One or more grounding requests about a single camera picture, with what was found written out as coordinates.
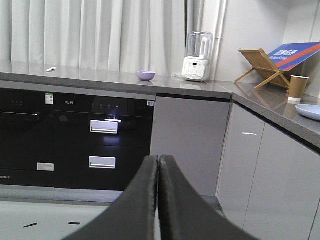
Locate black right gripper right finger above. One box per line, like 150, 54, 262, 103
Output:
159, 155, 254, 240

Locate grey corner cabinet door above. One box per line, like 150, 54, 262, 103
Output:
216, 103, 265, 229

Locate white curtain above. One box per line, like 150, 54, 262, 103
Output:
0, 0, 228, 78

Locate light blue plate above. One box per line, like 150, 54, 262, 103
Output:
295, 104, 320, 121

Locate black built-in dishwasher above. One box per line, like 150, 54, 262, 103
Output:
0, 88, 55, 187

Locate wooden folding rack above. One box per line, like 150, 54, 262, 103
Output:
234, 48, 290, 90

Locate brown paper cup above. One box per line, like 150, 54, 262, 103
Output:
288, 75, 310, 103

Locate purple plastic bowl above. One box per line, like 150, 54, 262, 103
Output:
136, 70, 156, 82

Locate light green plastic spoon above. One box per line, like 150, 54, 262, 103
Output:
45, 67, 56, 72

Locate black drawer sterilizer cabinet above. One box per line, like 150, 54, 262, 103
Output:
54, 93, 155, 191

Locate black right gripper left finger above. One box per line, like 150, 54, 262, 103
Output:
65, 156, 159, 240

